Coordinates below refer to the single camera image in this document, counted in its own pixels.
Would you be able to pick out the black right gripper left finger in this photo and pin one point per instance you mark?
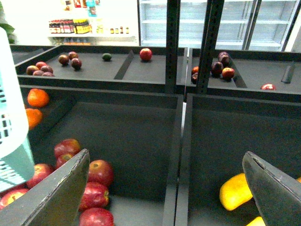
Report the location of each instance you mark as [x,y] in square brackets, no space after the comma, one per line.
[55,200]

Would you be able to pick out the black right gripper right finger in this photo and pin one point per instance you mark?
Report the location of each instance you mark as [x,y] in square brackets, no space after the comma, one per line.
[276,194]

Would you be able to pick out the yellow mango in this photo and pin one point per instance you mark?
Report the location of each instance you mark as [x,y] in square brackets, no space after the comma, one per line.
[258,221]
[235,192]

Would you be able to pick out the light blue plastic basket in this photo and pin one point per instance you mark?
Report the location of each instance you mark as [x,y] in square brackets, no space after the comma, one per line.
[16,159]

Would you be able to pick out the red apple middle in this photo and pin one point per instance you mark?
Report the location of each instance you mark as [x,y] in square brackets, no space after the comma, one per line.
[95,195]

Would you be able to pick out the red apple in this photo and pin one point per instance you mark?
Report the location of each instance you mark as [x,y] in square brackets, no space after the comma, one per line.
[95,195]
[96,217]
[101,171]

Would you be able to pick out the red apple front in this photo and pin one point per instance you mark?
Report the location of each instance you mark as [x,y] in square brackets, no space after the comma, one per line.
[96,217]

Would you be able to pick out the red apple upper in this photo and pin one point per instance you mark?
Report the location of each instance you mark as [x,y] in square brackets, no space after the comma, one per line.
[101,171]

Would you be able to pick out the orange fruit lower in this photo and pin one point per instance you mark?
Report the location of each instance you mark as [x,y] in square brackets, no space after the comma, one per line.
[34,117]

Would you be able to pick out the orange fruit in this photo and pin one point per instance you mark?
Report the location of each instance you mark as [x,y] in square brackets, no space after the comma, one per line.
[38,98]
[34,117]

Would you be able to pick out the orange fruit upper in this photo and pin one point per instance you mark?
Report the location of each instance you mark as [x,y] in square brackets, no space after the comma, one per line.
[38,98]

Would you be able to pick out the small green lime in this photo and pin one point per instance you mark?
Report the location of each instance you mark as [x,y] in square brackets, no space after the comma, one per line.
[106,57]

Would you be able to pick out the red apple back tray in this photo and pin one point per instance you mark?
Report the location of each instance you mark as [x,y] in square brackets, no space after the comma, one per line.
[145,54]

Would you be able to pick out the glass door refrigerator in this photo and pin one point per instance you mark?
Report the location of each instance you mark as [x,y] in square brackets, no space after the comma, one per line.
[263,25]

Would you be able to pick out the white shelf with bottles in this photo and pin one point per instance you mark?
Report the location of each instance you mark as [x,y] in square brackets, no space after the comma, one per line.
[95,22]

